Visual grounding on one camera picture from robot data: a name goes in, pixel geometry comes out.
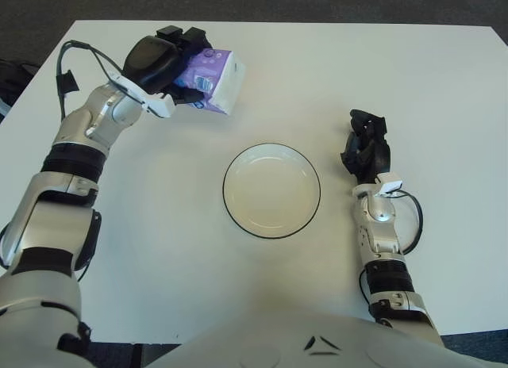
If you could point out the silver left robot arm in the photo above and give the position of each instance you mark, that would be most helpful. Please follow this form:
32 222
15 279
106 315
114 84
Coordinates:
79 130

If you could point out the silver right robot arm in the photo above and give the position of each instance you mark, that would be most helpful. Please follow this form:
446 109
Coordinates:
379 225

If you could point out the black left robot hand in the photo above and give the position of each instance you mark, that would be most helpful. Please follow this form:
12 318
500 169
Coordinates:
152 62

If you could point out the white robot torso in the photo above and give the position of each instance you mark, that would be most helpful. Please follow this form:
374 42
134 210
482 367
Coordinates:
278 344

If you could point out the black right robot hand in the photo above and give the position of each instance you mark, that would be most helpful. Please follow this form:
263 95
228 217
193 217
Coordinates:
377 158

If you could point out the white plate with black rim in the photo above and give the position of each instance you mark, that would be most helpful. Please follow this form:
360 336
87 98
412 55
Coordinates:
272 191

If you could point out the purple tissue paper pack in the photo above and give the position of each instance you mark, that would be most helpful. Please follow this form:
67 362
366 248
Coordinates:
226 82

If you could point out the black bag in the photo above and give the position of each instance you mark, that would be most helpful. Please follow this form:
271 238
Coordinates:
16 78

